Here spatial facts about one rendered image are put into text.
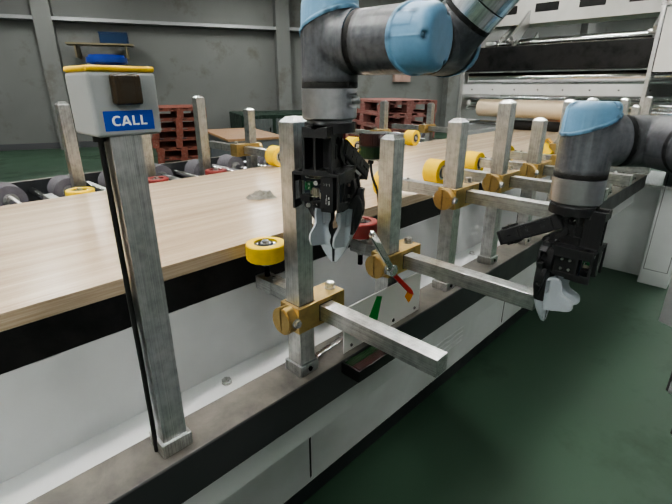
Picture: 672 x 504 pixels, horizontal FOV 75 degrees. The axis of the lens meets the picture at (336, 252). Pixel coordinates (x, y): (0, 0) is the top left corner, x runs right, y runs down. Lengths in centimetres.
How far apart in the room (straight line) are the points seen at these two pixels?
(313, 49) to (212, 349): 63
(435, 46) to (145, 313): 47
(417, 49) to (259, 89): 1035
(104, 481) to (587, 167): 81
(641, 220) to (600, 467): 201
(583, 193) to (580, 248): 9
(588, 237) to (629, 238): 277
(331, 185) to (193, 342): 49
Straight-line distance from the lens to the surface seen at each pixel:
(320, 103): 59
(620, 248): 357
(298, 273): 74
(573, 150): 74
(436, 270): 92
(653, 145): 76
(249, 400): 80
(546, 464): 180
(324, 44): 59
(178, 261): 85
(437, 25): 54
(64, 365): 86
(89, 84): 52
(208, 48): 1070
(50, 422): 90
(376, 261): 91
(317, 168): 60
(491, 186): 130
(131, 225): 57
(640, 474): 191
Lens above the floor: 120
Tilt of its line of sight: 21 degrees down
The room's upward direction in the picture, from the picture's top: straight up
